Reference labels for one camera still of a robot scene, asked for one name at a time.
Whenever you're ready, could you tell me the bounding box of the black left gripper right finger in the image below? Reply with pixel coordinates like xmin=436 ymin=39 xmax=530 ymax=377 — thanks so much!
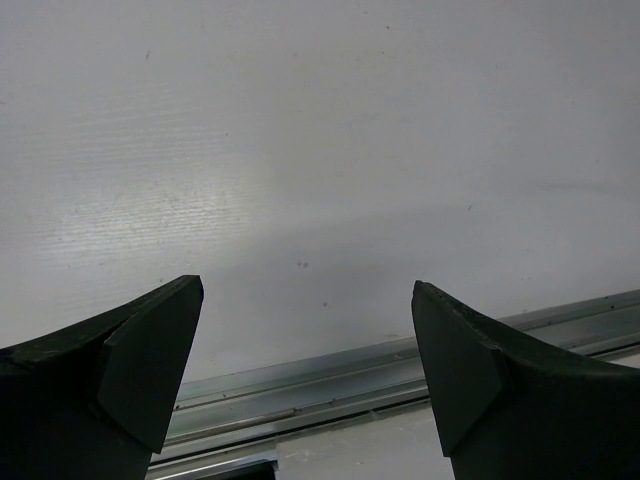
xmin=411 ymin=281 xmax=639 ymax=479

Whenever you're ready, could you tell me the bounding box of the aluminium table frame rail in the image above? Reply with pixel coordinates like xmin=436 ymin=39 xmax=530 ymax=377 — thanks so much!
xmin=147 ymin=291 xmax=639 ymax=479

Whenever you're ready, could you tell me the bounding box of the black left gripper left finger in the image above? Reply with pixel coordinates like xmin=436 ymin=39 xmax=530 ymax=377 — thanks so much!
xmin=1 ymin=275 xmax=203 ymax=479

